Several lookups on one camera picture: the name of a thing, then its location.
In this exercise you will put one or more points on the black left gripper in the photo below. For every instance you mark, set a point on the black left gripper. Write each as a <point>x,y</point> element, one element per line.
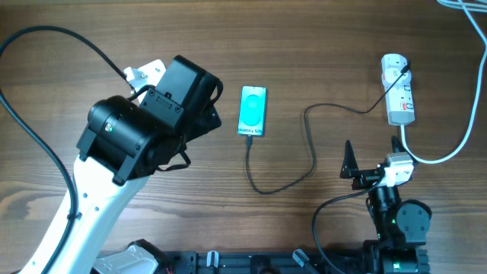
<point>207,119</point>

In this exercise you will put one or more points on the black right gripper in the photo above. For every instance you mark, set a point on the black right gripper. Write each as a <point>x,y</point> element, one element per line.
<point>351,170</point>

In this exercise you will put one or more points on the blue screen smartphone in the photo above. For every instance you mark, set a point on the blue screen smartphone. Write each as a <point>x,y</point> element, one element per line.
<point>251,119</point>

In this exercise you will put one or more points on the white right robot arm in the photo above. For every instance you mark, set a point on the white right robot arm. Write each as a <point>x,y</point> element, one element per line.
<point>401,225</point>

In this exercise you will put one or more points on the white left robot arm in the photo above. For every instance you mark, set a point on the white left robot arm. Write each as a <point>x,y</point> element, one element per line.
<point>125,141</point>

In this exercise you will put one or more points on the white charger adapter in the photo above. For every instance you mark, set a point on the white charger adapter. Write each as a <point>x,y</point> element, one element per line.
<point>395,75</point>

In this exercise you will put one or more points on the white power strip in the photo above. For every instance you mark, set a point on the white power strip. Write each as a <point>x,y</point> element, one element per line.
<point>399,99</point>

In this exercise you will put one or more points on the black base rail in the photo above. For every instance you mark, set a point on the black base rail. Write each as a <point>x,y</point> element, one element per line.
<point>138,260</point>

